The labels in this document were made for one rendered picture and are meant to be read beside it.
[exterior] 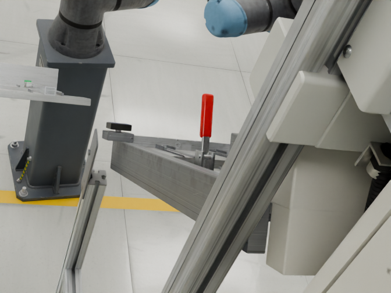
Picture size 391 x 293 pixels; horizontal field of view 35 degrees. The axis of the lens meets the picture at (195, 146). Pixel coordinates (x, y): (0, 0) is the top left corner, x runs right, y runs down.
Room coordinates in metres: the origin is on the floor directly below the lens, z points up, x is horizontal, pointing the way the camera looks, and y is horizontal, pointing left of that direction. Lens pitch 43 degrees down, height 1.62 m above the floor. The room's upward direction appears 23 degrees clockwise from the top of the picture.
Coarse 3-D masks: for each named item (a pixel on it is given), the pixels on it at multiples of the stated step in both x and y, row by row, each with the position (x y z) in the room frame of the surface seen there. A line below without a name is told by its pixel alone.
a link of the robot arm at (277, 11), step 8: (272, 0) 1.07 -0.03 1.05; (280, 0) 1.08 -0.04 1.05; (288, 0) 1.08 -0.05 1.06; (272, 8) 1.06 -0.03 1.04; (280, 8) 1.07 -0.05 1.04; (288, 8) 1.08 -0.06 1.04; (272, 16) 1.05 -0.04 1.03; (280, 16) 1.07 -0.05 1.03; (288, 16) 1.08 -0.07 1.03; (272, 24) 1.05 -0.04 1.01
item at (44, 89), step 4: (28, 84) 0.84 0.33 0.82; (32, 84) 0.77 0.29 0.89; (36, 84) 0.71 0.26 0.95; (40, 84) 0.73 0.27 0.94; (32, 88) 0.76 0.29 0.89; (36, 88) 0.70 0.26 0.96; (40, 88) 0.64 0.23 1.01; (44, 88) 0.60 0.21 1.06; (48, 88) 0.60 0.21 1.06; (52, 88) 0.60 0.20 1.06; (40, 92) 0.64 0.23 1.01; (44, 92) 0.59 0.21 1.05; (48, 92) 0.60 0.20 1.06; (52, 92) 0.60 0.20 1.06
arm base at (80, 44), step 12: (60, 12) 1.32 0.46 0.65; (60, 24) 1.31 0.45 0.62; (72, 24) 1.30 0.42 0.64; (96, 24) 1.33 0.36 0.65; (48, 36) 1.32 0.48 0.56; (60, 36) 1.29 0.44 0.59; (72, 36) 1.29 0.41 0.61; (84, 36) 1.31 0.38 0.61; (96, 36) 1.33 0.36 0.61; (60, 48) 1.28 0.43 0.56; (72, 48) 1.29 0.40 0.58; (84, 48) 1.30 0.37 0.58; (96, 48) 1.33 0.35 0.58
